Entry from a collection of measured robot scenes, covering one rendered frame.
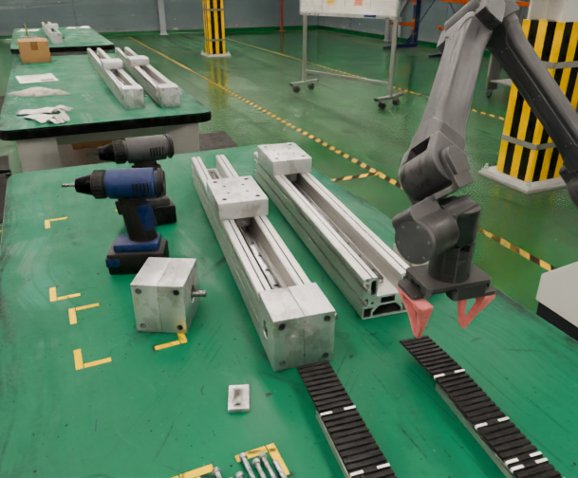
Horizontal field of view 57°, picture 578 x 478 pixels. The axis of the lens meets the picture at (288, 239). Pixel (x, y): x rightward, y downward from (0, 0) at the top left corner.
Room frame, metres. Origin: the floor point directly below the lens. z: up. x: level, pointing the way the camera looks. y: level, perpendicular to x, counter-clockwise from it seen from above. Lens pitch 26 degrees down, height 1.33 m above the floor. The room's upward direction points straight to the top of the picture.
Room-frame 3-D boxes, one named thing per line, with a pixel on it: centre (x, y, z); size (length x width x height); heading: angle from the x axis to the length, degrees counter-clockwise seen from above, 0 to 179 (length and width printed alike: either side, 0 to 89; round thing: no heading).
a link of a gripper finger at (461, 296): (0.66, -0.25, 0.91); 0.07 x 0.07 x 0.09; 18
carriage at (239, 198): (1.14, 0.12, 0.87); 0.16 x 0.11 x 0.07; 17
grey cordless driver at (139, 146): (1.23, 0.38, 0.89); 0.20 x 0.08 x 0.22; 113
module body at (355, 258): (1.20, -0.06, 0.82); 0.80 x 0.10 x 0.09; 17
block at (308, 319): (0.72, -0.02, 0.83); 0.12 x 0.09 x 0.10; 107
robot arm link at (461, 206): (0.65, -0.22, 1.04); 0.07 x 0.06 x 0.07; 133
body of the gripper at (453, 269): (0.65, -0.22, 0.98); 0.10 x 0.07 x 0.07; 108
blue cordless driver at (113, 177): (1.00, 0.35, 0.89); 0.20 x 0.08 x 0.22; 96
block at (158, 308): (0.81, 0.20, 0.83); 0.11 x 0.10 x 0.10; 86
